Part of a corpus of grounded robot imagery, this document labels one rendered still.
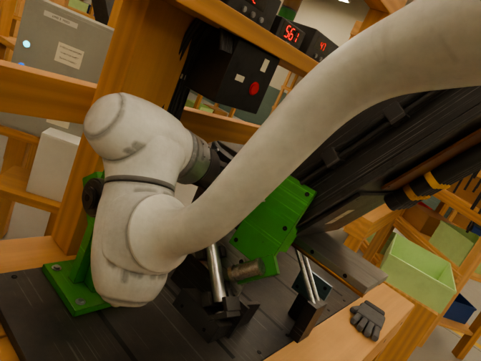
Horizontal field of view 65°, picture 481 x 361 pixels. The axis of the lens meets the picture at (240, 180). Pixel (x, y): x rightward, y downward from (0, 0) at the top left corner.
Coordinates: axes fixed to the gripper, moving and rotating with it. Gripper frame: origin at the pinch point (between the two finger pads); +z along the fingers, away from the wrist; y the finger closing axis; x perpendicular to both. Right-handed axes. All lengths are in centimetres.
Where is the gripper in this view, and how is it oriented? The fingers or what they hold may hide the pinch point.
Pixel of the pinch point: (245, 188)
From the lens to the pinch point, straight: 84.5
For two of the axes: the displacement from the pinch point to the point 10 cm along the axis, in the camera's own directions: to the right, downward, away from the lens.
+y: -1.1, -9.3, 3.5
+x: -8.7, 2.6, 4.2
